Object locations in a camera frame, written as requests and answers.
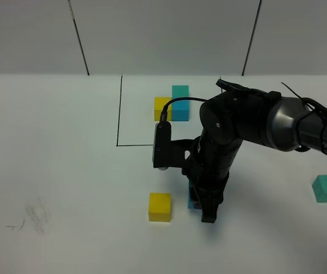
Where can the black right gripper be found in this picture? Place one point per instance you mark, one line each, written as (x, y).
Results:
(216, 159)

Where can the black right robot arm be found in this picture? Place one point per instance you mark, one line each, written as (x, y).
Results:
(241, 114)

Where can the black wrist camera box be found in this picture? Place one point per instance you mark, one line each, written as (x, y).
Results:
(169, 153)

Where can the yellow template block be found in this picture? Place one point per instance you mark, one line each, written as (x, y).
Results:
(159, 103)

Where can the green template block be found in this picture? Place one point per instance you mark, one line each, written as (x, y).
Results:
(179, 91)

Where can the blue template block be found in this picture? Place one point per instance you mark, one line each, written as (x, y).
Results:
(180, 111)

